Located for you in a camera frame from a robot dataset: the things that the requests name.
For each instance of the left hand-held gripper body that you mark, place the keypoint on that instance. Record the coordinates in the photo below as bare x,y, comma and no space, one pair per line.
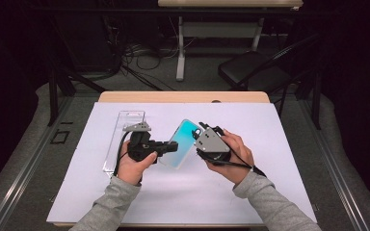
139,146

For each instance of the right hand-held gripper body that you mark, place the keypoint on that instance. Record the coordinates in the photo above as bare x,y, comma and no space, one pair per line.
210,142

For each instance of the blue phone case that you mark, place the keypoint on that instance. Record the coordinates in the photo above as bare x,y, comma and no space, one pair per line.
181,144

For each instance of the clear plastic bin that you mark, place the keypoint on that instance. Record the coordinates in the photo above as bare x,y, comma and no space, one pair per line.
112,154

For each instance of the person's left hand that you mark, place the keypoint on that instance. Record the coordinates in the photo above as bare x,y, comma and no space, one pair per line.
131,170

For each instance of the person's right hand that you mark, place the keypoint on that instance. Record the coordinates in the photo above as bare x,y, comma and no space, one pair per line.
239,160

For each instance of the white table sheet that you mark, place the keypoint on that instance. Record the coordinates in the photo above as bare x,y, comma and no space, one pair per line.
189,199

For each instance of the black folding chair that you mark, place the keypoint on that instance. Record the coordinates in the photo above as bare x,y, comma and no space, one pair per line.
253,69

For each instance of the white-legged wooden desk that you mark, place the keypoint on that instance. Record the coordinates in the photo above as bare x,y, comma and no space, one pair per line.
218,29

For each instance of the black metal stand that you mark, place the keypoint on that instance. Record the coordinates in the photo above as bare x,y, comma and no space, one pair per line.
53,96

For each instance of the dark equipment box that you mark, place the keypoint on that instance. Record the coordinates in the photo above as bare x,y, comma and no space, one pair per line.
90,48

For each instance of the black square floor frame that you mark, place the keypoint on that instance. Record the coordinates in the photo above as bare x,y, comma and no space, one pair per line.
53,137

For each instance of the metal floor rail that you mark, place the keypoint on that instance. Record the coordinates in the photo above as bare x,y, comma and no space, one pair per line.
343,192
29,163

